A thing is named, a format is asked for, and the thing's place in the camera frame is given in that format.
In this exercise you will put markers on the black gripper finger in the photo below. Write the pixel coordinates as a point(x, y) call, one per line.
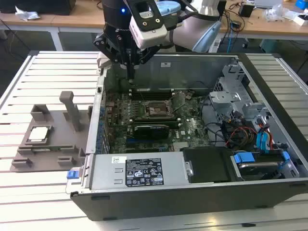
point(106, 47)
point(148, 54)

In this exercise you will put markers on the thin metal locking lever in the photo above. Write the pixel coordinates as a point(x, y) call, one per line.
point(141, 94)

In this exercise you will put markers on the CPU socket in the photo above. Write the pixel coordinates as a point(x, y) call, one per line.
point(156, 109)

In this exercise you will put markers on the wooden desk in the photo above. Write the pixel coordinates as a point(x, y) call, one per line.
point(79, 20)

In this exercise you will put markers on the black RAM slot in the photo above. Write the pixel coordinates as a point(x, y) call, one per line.
point(154, 119)
point(154, 96)
point(154, 91)
point(173, 124)

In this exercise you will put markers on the coin cell battery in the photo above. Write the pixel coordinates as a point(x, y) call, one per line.
point(188, 96)

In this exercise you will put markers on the wide black box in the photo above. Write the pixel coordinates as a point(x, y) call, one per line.
point(48, 6)

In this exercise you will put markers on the white power strip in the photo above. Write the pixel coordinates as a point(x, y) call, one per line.
point(215, 46)

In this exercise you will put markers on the black graphics card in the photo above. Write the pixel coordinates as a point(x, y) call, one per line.
point(151, 132)

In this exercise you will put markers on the green motherboard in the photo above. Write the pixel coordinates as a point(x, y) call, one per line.
point(190, 125)

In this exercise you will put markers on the crumpled white paper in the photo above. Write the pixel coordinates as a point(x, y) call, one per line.
point(26, 15)

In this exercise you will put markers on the tall black box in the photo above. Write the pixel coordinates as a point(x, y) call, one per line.
point(222, 8)

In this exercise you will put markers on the silver metal drive cage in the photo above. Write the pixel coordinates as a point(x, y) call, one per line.
point(223, 98)

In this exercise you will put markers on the blue expansion slot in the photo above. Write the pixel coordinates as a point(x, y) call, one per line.
point(131, 141)

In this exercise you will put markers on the silver chipset heatsink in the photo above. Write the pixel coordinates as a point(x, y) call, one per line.
point(180, 146)

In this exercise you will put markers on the grey parts rack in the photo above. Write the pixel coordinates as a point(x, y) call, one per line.
point(60, 142)

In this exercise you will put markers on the small black box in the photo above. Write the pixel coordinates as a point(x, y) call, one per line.
point(246, 10)

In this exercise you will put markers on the teal box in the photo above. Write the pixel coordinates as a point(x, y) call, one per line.
point(267, 45)

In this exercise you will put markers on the green RAM stick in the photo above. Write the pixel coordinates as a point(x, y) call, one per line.
point(45, 150)

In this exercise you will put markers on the grey power supply unit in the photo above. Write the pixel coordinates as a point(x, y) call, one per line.
point(106, 173)

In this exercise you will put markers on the black plastic shroud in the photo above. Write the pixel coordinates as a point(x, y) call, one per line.
point(207, 166)

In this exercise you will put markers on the flat grey device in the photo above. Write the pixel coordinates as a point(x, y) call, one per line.
point(267, 3)

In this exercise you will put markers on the blue case latch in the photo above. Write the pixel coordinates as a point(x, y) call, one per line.
point(73, 174)

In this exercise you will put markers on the clear plastic bags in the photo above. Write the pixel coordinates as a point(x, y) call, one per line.
point(276, 12)

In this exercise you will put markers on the hard disk in blue carrier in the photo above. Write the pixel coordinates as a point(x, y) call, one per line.
point(244, 158)

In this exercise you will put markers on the black open PC case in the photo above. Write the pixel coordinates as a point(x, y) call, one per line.
point(168, 204)

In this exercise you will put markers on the blue box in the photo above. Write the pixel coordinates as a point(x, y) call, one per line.
point(300, 4)

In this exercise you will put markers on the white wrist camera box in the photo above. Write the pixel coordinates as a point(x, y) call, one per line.
point(149, 36)

